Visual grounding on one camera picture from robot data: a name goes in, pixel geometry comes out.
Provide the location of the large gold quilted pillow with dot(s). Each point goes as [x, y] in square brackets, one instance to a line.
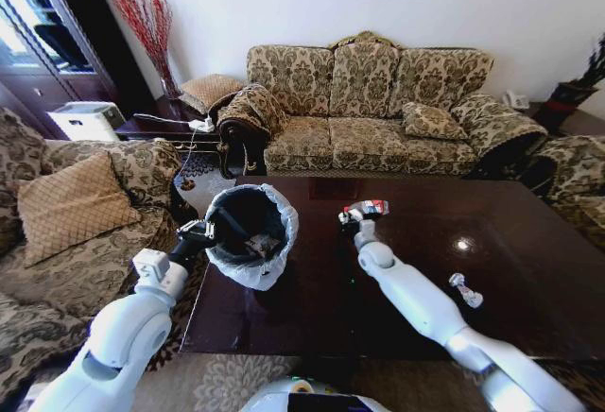
[75, 206]

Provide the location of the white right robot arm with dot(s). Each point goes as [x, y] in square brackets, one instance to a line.
[411, 294]

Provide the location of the small gold quilted pillow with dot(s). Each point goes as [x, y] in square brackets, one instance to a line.
[210, 90]

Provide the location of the floral two-seat sofa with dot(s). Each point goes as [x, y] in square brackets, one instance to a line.
[71, 289]

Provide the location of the dark wooden coffee table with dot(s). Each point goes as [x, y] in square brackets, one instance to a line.
[472, 223]

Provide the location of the floral armchair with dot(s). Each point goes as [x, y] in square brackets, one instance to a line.
[574, 166]

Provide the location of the dark wooden side table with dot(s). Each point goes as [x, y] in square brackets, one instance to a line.
[156, 131]

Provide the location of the white robot front shell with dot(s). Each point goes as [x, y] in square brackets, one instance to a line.
[312, 398]

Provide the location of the floral three-seat sofa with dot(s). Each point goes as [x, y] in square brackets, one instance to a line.
[359, 133]

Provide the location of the white power strip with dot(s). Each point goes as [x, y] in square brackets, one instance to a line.
[202, 124]

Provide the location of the white telephone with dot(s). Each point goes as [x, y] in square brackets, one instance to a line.
[515, 100]

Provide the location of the red decorative branches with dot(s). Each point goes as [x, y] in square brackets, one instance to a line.
[149, 29]

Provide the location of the floral throw pillow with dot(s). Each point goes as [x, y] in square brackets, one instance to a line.
[432, 121]

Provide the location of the small crushed clear bottle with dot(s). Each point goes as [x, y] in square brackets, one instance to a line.
[465, 290]

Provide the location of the white plastic bin liner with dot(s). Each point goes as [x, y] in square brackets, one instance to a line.
[285, 216]

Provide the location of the dark green potted plant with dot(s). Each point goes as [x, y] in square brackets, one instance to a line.
[579, 81]

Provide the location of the black round trash bin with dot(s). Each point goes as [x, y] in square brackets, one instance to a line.
[246, 228]

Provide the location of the white air purifier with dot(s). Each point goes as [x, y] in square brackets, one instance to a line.
[85, 121]

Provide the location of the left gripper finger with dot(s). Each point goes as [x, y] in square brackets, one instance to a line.
[227, 222]
[191, 228]

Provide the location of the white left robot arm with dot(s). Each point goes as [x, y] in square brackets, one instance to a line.
[127, 331]

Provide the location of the dark wooden glass cabinet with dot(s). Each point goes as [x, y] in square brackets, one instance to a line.
[71, 15]

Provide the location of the crumpled wrapper trash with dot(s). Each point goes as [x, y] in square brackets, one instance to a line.
[262, 245]

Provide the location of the clear glass vase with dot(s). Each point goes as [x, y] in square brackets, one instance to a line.
[171, 86]

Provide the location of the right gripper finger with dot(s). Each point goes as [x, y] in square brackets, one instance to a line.
[381, 213]
[344, 217]

